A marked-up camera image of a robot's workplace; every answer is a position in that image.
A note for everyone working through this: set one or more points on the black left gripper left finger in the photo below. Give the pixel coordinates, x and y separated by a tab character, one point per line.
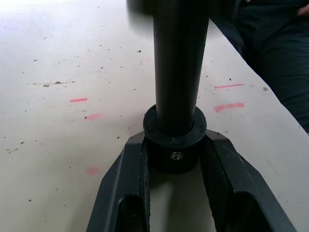
120	183

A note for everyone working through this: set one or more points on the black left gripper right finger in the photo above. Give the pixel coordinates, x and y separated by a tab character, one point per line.
243	183

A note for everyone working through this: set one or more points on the black hand pump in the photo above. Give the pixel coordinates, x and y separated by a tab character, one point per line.
178	72

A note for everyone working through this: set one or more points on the person's bare hand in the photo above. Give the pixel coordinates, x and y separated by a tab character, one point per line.
304	10

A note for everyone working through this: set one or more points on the person in dark trousers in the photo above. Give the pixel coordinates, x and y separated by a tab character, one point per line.
272	48

